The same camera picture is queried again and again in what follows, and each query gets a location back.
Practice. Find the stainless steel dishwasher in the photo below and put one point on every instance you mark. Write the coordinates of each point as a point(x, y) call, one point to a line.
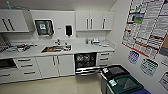
point(80, 65)

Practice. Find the white drawer unit beside dishwasher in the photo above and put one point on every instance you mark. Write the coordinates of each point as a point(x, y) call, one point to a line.
point(105, 58)

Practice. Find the dish soap bottle blue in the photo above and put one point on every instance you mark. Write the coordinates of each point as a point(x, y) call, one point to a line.
point(87, 41)

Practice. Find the stacked white dishes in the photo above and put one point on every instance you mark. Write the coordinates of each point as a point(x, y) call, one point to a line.
point(96, 41)

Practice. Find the folded white cloth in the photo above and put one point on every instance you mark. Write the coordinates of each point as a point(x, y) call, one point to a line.
point(106, 44)

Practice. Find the chrome sink faucet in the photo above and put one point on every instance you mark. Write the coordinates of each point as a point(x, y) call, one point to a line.
point(58, 42)

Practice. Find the stainless steel sink basin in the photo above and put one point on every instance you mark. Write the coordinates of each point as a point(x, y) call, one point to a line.
point(56, 49)

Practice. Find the white sink base cabinet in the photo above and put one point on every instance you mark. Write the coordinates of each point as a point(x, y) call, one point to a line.
point(55, 65)

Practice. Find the orange bowl in sink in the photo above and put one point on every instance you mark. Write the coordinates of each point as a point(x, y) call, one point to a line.
point(49, 49)

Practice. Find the black paper towel dispenser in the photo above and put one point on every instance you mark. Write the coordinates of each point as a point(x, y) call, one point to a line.
point(44, 27)

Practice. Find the small blue recycling sign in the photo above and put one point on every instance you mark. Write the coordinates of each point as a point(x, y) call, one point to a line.
point(133, 56)

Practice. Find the white drawer unit beside microwave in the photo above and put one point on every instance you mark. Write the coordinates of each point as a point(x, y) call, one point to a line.
point(28, 68)

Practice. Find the dish drying rack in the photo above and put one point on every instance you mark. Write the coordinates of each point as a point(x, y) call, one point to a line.
point(18, 47)

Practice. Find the small green recycling sign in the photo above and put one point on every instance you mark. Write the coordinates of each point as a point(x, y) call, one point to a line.
point(149, 66)

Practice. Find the small white waste sign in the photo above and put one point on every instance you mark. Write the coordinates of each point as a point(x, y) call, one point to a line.
point(164, 80)

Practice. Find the blue bottle on cabinet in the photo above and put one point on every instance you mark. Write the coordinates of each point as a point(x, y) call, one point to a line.
point(8, 5)

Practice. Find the black wall soap dispenser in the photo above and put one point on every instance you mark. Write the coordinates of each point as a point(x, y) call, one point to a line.
point(68, 30)

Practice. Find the white wall cabinet three doors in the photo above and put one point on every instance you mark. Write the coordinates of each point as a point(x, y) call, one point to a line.
point(94, 20)

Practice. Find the large wall notice poster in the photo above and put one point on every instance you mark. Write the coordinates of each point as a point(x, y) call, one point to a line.
point(145, 25)

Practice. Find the white wall cabinet wide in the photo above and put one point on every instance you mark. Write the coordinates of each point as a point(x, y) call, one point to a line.
point(15, 20)

